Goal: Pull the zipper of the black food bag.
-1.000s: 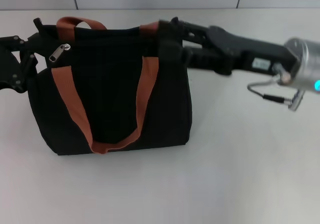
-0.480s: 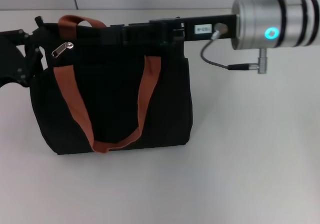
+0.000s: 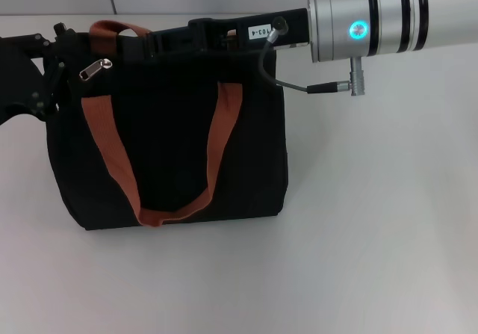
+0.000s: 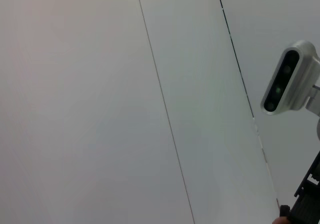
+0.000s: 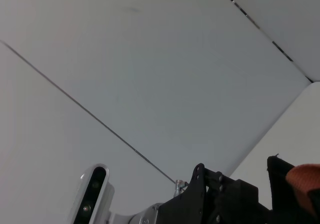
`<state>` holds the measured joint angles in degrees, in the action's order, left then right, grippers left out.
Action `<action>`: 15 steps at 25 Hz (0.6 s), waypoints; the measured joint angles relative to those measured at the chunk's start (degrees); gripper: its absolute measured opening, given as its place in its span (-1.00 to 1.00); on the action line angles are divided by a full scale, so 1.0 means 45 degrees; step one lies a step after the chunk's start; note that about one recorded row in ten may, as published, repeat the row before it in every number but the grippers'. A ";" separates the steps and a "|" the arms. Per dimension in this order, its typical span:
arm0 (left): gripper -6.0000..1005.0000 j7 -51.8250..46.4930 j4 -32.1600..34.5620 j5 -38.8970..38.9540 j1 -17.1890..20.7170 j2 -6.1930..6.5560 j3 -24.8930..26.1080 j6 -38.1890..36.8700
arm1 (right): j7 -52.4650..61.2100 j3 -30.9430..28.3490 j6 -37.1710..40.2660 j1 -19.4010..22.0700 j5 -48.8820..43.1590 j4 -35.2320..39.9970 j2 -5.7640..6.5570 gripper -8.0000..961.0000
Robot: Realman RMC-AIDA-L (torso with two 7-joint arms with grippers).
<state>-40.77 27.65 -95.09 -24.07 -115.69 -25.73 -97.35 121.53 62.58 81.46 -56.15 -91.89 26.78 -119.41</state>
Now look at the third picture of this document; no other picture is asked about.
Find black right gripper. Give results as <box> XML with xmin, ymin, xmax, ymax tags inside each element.
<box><xmin>145</xmin><ymin>7</ymin><xmax>311</xmax><ymax>57</ymax></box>

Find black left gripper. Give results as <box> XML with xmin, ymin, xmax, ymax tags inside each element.
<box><xmin>0</xmin><ymin>22</ymin><xmax>81</xmax><ymax>126</ymax></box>

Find silver metal zipper pull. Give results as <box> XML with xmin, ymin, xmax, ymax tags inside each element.
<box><xmin>78</xmin><ymin>58</ymin><xmax>113</xmax><ymax>83</ymax></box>

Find black food bag brown handles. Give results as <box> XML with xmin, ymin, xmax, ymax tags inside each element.
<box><xmin>44</xmin><ymin>19</ymin><xmax>291</xmax><ymax>232</ymax></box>

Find grey right gripper cable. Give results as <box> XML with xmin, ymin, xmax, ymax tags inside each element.
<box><xmin>259</xmin><ymin>16</ymin><xmax>369</xmax><ymax>98</ymax></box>

